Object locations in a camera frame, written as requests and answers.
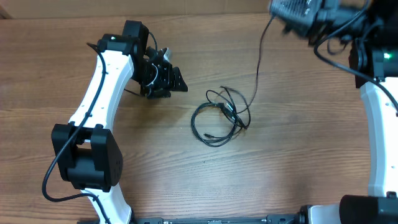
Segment long black cable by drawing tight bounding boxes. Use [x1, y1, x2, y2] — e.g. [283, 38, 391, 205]
[190, 15, 276, 148]

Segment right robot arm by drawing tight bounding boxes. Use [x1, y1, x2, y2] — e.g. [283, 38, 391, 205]
[266, 0, 397, 223]

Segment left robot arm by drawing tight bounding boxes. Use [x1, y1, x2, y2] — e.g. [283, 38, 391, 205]
[42, 21, 188, 223]

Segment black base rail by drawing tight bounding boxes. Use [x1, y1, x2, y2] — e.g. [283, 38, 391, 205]
[129, 214, 310, 224]

